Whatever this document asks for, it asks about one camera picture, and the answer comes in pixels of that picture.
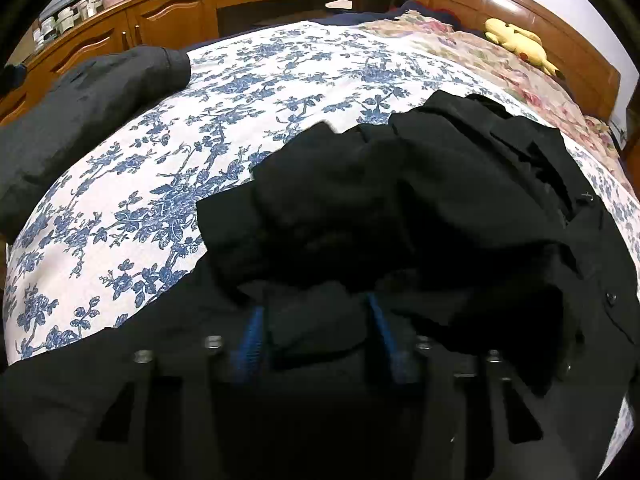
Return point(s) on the blue floral white bedsheet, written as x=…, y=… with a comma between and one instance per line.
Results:
x=120, y=227

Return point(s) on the wooden desk cabinet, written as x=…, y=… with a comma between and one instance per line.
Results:
x=173, y=24

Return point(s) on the black coat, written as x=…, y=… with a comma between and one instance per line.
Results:
x=475, y=226

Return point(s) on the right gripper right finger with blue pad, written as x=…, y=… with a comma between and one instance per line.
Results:
x=398, y=339

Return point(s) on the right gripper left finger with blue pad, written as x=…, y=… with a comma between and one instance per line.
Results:
x=246, y=358

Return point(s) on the folded dark grey garment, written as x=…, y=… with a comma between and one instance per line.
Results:
x=82, y=109

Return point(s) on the yellow plush toy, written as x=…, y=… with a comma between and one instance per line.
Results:
x=524, y=44

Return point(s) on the pink floral quilt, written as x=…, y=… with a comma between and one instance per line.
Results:
x=547, y=97

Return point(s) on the wooden headboard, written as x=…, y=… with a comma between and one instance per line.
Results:
x=592, y=79

